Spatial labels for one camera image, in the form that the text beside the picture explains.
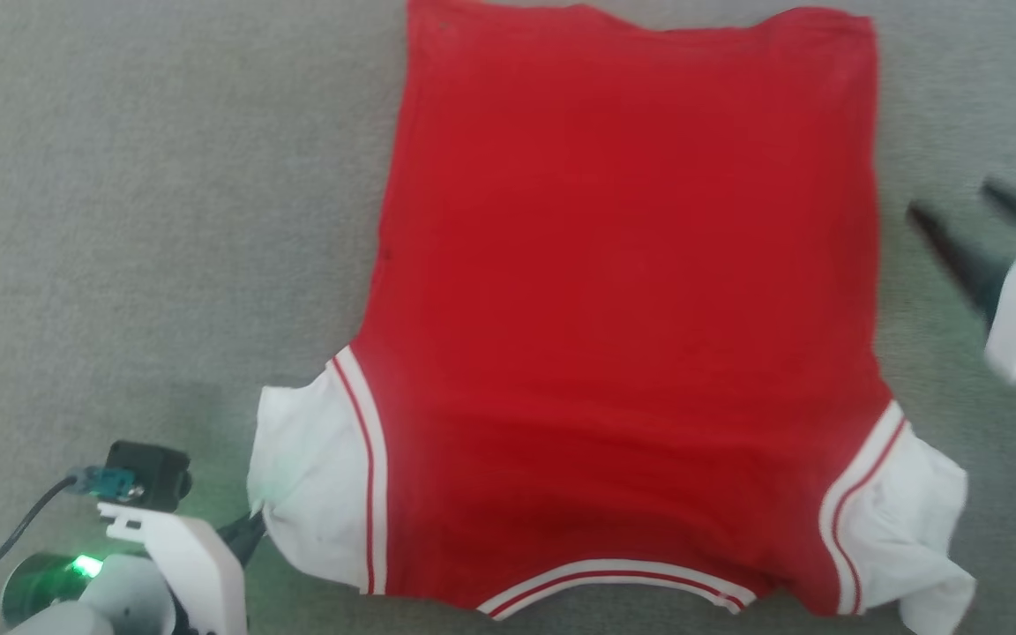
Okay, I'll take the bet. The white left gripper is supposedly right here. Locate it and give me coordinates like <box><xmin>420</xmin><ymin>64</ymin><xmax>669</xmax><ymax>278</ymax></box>
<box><xmin>97</xmin><ymin>501</ymin><xmax>267</xmax><ymax>635</ymax></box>

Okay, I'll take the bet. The red white jersey garment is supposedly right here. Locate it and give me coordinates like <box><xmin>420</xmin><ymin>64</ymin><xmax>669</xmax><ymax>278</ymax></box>
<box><xmin>247</xmin><ymin>0</ymin><xmax>977</xmax><ymax>635</ymax></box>

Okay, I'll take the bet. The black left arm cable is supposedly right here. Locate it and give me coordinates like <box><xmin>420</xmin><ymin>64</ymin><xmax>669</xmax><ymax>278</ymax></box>
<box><xmin>0</xmin><ymin>476</ymin><xmax>78</xmax><ymax>629</ymax></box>

